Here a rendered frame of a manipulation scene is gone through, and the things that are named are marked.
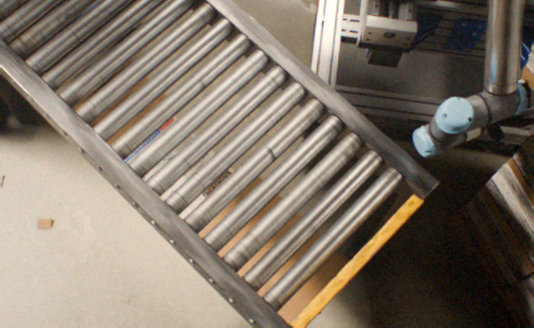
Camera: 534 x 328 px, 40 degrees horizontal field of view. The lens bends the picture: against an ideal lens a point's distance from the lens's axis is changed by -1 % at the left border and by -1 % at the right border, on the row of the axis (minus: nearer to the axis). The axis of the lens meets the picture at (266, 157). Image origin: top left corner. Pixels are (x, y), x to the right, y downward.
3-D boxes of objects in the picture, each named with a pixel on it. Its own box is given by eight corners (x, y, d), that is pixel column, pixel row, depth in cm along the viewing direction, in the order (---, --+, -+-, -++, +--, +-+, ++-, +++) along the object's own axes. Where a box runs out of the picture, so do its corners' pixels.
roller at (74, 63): (187, -12, 198) (185, -23, 194) (52, 98, 185) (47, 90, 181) (174, -23, 199) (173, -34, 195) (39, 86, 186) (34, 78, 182)
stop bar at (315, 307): (424, 204, 174) (425, 201, 173) (299, 336, 162) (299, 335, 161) (413, 194, 175) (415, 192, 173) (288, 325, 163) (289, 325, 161)
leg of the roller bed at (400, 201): (379, 254, 252) (428, 195, 188) (368, 265, 250) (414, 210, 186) (366, 242, 253) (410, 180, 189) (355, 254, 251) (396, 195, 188)
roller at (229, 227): (341, 127, 187) (350, 126, 182) (209, 255, 174) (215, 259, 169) (329, 112, 186) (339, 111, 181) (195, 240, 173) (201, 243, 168)
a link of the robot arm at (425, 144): (431, 153, 170) (423, 164, 178) (472, 134, 172) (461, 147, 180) (415, 123, 172) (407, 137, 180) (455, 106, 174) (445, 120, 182)
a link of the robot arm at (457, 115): (480, 85, 164) (465, 105, 174) (435, 100, 162) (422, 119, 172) (495, 115, 161) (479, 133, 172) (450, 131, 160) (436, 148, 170)
